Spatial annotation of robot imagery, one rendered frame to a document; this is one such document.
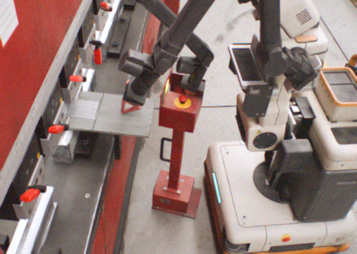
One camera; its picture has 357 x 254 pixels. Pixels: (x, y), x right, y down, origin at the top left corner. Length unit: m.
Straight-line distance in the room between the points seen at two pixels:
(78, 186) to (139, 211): 1.01
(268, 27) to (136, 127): 0.52
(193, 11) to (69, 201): 0.69
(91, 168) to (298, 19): 0.83
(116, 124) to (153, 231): 1.03
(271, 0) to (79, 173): 0.80
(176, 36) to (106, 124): 0.39
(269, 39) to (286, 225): 1.09
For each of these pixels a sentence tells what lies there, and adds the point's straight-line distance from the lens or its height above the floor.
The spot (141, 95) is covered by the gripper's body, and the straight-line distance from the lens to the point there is 1.35.
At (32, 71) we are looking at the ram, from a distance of 1.01.
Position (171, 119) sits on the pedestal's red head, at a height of 0.72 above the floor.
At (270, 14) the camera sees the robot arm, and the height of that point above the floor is 1.40.
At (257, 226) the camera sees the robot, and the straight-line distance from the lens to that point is 2.09.
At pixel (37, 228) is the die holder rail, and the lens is 1.24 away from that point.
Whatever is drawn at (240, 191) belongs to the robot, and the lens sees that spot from 2.18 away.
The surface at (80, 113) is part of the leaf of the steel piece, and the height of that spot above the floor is 1.00.
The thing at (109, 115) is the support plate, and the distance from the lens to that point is 1.44.
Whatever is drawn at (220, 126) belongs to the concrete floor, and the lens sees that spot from 2.84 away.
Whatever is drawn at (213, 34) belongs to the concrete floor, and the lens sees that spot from 3.66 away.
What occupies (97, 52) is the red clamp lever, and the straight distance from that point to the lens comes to 1.49.
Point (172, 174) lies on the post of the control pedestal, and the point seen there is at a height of 0.25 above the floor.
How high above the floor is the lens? 2.01
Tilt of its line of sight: 45 degrees down
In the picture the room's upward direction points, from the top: 6 degrees clockwise
